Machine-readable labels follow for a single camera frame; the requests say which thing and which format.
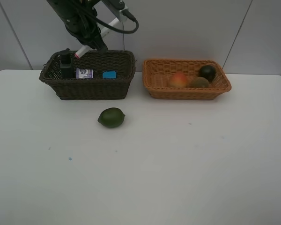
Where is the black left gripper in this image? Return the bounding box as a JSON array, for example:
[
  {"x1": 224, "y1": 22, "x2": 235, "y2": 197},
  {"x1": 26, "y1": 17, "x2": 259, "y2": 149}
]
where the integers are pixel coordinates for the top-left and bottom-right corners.
[{"x1": 60, "y1": 9, "x2": 108, "y2": 52}]

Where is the white marker with red caps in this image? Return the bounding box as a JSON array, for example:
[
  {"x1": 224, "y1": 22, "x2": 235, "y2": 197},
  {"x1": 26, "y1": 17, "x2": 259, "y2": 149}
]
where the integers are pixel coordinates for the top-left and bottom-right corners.
[{"x1": 74, "y1": 18, "x2": 120, "y2": 59}]

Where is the blue whiteboard eraser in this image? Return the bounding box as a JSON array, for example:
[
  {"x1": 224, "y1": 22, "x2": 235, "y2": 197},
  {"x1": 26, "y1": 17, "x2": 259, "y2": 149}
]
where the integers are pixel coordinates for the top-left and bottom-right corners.
[{"x1": 102, "y1": 71, "x2": 117, "y2": 79}]

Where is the purple lidded round container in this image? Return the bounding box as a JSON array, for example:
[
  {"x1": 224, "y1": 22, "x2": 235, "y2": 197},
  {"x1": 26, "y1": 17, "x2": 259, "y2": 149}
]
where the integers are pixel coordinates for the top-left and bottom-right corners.
[{"x1": 76, "y1": 68, "x2": 93, "y2": 79}]

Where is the dark green square bottle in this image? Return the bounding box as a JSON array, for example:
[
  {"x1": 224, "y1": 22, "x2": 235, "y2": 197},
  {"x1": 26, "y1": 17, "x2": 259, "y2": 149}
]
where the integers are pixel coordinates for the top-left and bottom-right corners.
[{"x1": 59, "y1": 48, "x2": 74, "y2": 79}]

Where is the red orange peach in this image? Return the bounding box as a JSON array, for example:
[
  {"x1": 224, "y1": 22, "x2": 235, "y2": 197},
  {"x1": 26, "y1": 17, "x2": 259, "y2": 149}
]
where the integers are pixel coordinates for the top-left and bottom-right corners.
[{"x1": 168, "y1": 72, "x2": 188, "y2": 88}]

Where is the brown kiwi fruit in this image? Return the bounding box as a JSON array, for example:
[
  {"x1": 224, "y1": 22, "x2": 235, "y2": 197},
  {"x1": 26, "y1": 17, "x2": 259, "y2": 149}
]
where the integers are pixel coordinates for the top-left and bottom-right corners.
[{"x1": 189, "y1": 77, "x2": 209, "y2": 88}]

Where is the dark green avocado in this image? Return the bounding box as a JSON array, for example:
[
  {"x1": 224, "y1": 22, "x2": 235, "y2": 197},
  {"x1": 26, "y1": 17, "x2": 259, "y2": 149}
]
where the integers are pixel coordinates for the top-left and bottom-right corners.
[{"x1": 199, "y1": 65, "x2": 216, "y2": 83}]

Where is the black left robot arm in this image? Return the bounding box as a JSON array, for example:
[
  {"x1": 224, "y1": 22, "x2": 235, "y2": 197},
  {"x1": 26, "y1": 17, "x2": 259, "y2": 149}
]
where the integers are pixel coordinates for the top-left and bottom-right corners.
[{"x1": 47, "y1": 0, "x2": 105, "y2": 50}]

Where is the dark brown wicker basket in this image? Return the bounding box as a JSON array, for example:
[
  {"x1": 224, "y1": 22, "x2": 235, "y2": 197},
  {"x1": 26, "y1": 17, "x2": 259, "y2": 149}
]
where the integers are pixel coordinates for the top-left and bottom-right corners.
[{"x1": 39, "y1": 50, "x2": 136, "y2": 100}]

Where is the orange wicker basket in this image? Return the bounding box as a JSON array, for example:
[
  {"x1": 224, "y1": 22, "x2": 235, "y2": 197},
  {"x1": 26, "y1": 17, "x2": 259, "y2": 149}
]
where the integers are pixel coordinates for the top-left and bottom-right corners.
[{"x1": 142, "y1": 59, "x2": 232, "y2": 100}]

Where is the green lime fruit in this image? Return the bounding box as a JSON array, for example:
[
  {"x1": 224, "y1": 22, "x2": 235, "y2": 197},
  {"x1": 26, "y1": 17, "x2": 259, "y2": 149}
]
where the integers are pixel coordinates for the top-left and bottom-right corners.
[{"x1": 97, "y1": 108, "x2": 125, "y2": 128}]

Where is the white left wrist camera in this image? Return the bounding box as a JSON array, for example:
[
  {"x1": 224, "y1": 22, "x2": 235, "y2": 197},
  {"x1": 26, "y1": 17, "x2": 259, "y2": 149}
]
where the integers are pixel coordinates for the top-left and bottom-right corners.
[{"x1": 102, "y1": 0, "x2": 128, "y2": 23}]

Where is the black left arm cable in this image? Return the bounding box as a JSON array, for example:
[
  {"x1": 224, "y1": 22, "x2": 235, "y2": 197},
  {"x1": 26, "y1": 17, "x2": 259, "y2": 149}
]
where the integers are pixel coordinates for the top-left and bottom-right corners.
[{"x1": 93, "y1": 10, "x2": 140, "y2": 34}]

